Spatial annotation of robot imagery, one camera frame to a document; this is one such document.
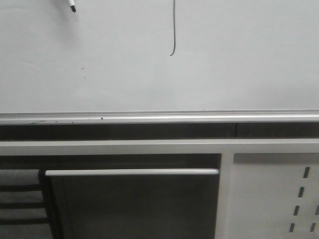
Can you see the white metal shelf frame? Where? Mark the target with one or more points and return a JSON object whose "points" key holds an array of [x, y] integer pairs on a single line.
{"points": [[227, 148]]}

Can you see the white perforated metal panel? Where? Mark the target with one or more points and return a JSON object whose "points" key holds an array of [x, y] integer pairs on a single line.
{"points": [[274, 196]]}

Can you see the white whiteboard marker black tip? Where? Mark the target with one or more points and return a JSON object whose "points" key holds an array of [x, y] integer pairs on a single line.
{"points": [[71, 4]]}

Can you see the white whiteboard with aluminium frame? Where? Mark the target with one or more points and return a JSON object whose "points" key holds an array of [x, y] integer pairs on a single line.
{"points": [[123, 61]]}

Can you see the dark angled shelf panel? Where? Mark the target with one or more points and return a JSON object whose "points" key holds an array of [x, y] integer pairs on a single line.
{"points": [[136, 203]]}

